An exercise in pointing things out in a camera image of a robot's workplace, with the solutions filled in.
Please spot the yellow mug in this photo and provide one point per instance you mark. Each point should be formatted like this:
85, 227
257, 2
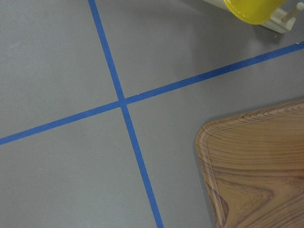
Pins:
253, 12

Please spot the wooden mug drying rack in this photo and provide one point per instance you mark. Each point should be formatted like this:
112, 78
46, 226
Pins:
280, 21

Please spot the wooden tray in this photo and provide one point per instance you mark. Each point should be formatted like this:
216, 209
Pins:
253, 167

